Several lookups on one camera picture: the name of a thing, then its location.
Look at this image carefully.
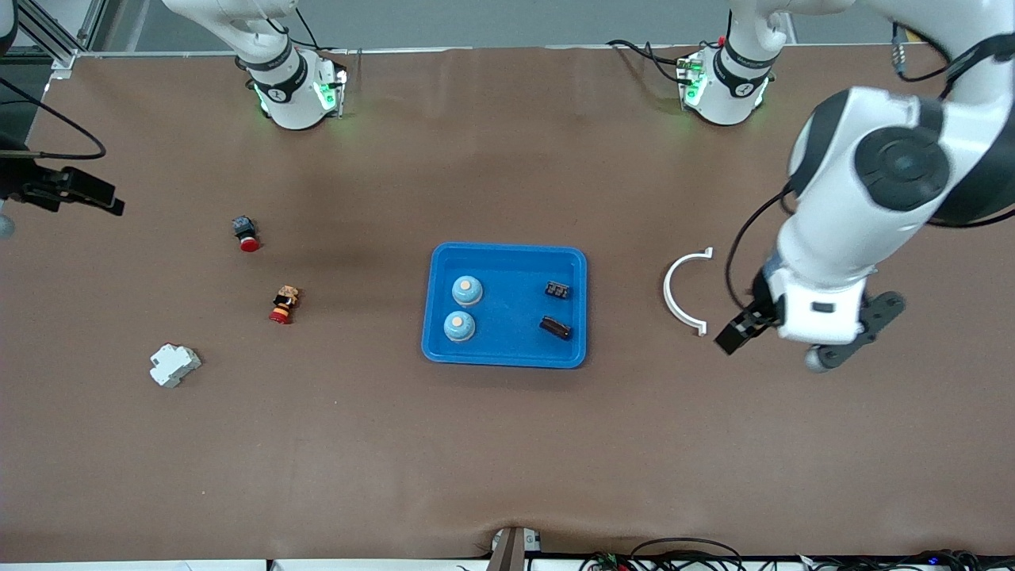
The blue plastic tray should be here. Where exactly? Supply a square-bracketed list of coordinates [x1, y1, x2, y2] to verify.
[421, 242, 588, 370]

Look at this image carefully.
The white curved pipe clamp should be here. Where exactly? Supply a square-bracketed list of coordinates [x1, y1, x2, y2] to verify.
[662, 247, 714, 338]

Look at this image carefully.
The white circuit breaker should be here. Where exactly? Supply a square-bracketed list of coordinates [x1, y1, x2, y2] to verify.
[149, 343, 202, 389]

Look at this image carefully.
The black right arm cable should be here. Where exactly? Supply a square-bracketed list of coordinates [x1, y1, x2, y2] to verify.
[0, 76, 109, 161]

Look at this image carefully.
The aluminium frame profile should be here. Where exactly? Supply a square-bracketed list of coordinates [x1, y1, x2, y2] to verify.
[0, 0, 108, 71]

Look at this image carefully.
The black looped cable bundle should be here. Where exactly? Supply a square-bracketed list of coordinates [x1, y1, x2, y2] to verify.
[577, 537, 746, 571]

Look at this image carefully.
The red yellow push button switch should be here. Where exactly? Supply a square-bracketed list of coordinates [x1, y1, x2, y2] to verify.
[269, 285, 301, 326]

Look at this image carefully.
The black right base cable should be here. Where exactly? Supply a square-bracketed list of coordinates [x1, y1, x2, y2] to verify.
[282, 6, 350, 56]

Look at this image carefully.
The black base cable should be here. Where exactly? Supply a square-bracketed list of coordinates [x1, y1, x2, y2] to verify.
[282, 6, 350, 56]
[607, 38, 691, 84]

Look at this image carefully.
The black left base cable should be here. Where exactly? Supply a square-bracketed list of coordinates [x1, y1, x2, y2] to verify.
[607, 38, 691, 84]

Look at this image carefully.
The metal bracket post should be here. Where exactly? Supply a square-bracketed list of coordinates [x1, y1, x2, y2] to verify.
[487, 526, 543, 571]

